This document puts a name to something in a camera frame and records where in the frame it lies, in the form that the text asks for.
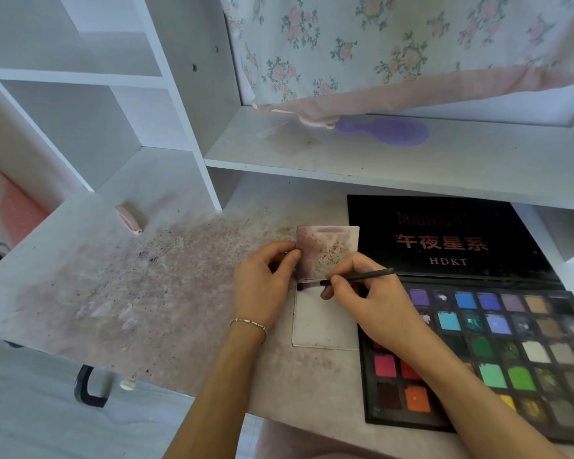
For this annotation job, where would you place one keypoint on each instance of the person's right hand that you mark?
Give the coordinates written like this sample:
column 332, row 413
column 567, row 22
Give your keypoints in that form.
column 382, row 310

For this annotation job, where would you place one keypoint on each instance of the person's left hand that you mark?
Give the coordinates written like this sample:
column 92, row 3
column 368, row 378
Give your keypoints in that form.
column 256, row 291

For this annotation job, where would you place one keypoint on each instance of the person's right middle finger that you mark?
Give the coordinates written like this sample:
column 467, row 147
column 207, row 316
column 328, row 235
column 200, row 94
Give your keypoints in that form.
column 326, row 291

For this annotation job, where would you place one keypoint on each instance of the person's right thumb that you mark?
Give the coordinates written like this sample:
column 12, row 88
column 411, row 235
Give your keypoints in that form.
column 345, row 289

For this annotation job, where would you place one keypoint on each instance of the person's left thumb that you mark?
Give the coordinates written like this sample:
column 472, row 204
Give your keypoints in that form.
column 287, row 266

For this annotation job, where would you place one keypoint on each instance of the thin black makeup brush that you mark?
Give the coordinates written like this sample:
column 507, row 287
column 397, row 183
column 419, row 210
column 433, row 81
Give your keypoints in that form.
column 368, row 276

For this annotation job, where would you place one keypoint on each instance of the stained white folding mixing card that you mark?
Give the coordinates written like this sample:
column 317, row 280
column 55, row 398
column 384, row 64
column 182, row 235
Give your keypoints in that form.
column 325, row 320

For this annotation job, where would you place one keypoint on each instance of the person's right forearm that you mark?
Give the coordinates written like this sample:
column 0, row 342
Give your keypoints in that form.
column 478, row 406

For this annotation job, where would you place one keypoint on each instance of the person's left forearm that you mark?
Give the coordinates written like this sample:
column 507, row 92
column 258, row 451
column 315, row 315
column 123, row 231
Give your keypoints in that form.
column 220, row 396

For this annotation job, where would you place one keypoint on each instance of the black eyeshadow palette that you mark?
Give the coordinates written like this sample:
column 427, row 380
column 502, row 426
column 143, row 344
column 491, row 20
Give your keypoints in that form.
column 459, row 243

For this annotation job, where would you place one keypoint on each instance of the person's pink garment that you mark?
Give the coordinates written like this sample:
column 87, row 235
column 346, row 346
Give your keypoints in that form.
column 296, row 442

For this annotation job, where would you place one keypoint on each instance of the purple hairbrush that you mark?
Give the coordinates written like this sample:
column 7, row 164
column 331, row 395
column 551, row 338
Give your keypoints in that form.
column 392, row 131

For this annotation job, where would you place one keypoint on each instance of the small pink sponge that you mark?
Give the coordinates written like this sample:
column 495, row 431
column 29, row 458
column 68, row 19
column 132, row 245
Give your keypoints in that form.
column 129, row 218

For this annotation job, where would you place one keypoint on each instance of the white desk shelf unit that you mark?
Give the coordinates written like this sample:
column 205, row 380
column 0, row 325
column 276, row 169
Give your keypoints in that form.
column 162, row 114

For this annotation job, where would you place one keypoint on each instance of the white plastic foot cap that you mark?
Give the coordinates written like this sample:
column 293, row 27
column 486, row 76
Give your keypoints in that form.
column 128, row 384

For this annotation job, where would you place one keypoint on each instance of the black metal desk leg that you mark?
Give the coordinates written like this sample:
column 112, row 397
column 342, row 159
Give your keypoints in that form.
column 87, row 391

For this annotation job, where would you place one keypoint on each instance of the floral pink-trimmed curtain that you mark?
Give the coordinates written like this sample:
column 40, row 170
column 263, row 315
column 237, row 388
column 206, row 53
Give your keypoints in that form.
column 392, row 47

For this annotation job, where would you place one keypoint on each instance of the pink dotted cloth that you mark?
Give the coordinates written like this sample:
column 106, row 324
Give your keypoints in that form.
column 19, row 215

